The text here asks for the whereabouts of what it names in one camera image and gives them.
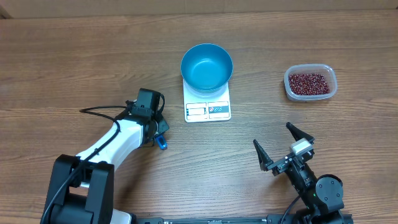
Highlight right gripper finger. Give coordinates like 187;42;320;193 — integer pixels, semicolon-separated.
286;122;315;144
253;139;274;171

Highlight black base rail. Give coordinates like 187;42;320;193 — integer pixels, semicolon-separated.
130;213;354;224

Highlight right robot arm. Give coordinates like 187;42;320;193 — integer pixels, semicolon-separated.
253;122;352;223

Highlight red measuring scoop blue handle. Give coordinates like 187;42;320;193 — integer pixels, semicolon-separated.
155;135;168;150

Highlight clear plastic food container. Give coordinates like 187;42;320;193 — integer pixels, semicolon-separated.
284;63;338;101

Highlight red adzuki beans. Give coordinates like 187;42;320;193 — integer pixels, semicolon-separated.
288;73;330;95

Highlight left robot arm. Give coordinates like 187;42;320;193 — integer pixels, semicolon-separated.
40;88;169;224

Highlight white digital kitchen scale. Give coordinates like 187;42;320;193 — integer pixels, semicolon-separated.
183;80;231;123

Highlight blue bowl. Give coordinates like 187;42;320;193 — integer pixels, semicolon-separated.
180;43;234;93

